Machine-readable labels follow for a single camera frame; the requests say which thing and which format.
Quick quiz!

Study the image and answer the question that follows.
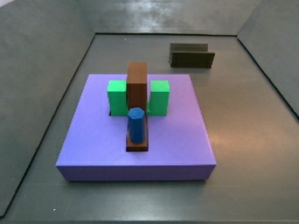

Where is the left green block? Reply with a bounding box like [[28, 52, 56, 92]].
[[107, 80, 127, 116]]

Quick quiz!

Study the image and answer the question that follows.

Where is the brown upright block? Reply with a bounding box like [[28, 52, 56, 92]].
[[126, 62, 149, 152]]

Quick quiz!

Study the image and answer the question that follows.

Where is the purple rectangular board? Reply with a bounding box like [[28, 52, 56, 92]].
[[56, 74, 217, 181]]

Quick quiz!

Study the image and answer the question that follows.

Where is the green block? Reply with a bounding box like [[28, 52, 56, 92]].
[[147, 80, 171, 116], [107, 80, 127, 116]]

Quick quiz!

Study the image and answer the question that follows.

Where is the right green block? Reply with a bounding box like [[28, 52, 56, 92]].
[[147, 80, 171, 116]]

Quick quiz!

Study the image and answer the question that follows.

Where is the blue hexagonal peg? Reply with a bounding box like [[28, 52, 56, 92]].
[[127, 108, 146, 144]]

